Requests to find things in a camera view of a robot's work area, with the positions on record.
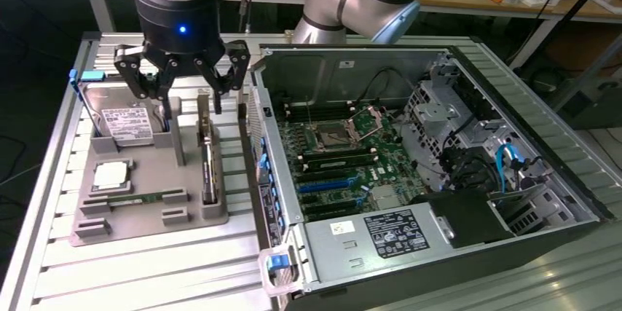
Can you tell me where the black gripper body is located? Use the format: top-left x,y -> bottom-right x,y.
133,0 -> 226,67

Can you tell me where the graphics card with black cooler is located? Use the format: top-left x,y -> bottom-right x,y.
195,88 -> 221,205

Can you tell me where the blue disk caddy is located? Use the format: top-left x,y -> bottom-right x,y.
67,68 -> 171,141

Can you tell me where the silver hard disk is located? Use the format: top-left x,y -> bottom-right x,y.
81,81 -> 165,146

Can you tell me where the thin locking lever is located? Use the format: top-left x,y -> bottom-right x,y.
305,95 -> 317,130

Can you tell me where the grey parts rack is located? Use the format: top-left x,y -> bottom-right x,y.
67,95 -> 231,248

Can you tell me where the silver CPU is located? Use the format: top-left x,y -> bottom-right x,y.
91,161 -> 134,192

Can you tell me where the CPU socket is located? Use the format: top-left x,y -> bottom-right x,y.
313,123 -> 360,149

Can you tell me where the metal socket cover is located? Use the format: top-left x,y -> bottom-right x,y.
345,105 -> 390,141

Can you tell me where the green RAM stick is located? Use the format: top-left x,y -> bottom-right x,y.
85,189 -> 186,207

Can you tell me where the black RAM stick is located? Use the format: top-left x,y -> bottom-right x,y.
306,153 -> 377,172

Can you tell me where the black expansion slot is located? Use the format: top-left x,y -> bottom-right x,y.
304,197 -> 365,214
297,169 -> 353,183

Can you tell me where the blue expansion slot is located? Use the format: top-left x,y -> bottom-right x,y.
298,178 -> 356,193

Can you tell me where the green motherboard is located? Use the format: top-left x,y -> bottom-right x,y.
279,101 -> 434,223

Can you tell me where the silver disk bay cage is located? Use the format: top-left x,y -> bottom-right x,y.
402,78 -> 493,168

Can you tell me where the silver chipset heat sink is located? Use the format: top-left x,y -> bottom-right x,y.
370,186 -> 406,206

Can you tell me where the grey power supply unit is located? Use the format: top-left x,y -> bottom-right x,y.
297,204 -> 457,283

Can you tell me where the black air shroud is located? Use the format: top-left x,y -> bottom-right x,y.
410,190 -> 517,251

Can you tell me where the black stand pole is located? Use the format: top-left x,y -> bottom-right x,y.
506,0 -> 617,68

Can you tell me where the open black PC case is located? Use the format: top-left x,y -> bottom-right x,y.
238,43 -> 615,311

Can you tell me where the black computer tower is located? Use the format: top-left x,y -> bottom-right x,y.
558,81 -> 622,130

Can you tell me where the thin black wire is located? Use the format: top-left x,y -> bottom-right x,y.
356,66 -> 425,105

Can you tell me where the black wire bundle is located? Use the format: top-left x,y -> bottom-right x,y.
438,146 -> 502,192

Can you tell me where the blue SATA wire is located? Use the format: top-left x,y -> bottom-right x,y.
494,142 -> 525,194

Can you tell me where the black coiled cable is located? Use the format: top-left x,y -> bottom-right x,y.
528,66 -> 561,94

